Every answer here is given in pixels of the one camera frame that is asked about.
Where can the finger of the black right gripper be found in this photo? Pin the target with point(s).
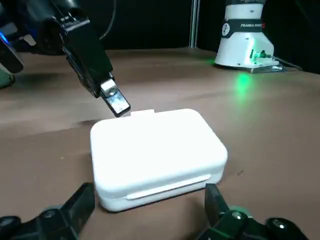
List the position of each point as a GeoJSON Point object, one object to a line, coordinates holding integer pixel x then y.
{"type": "Point", "coordinates": [11, 61]}
{"type": "Point", "coordinates": [87, 57]}

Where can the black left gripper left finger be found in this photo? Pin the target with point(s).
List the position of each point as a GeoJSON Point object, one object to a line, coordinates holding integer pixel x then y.
{"type": "Point", "coordinates": [72, 210]}

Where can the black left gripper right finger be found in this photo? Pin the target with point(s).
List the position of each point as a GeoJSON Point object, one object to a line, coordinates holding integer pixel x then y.
{"type": "Point", "coordinates": [217, 212]}

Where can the small white medicine box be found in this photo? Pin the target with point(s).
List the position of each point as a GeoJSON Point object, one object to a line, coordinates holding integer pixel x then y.
{"type": "Point", "coordinates": [155, 150]}

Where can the aluminium upright post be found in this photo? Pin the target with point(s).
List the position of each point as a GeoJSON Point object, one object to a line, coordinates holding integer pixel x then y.
{"type": "Point", "coordinates": [195, 22]}

